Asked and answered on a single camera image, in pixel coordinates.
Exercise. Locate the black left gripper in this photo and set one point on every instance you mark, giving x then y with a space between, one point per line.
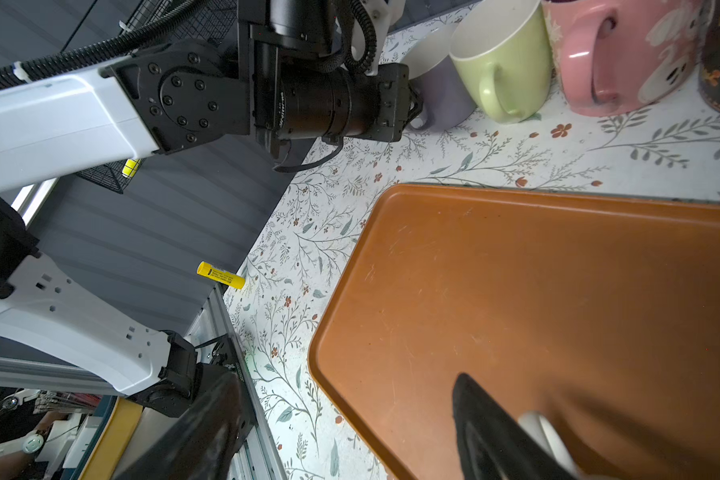
314 71

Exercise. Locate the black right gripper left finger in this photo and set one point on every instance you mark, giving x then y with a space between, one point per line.
201 444

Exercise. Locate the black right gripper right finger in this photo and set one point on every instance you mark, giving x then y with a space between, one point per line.
491 444

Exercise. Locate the white mug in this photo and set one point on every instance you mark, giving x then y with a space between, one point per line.
540 429

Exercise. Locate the purple mug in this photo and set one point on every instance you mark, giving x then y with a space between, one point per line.
446 102

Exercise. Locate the light green mug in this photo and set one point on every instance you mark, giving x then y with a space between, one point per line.
503 56

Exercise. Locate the pink mug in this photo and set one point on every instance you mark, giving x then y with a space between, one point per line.
616 56

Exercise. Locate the small yellow object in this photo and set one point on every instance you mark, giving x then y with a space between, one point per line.
224 277

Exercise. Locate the orange wooden tray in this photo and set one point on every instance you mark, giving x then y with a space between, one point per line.
603 314

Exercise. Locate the yellow marker in basket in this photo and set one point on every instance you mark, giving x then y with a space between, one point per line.
130 168

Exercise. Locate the person in black shirt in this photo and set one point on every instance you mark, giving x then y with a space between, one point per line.
15 461

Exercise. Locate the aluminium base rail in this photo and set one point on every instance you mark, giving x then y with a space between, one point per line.
216 342

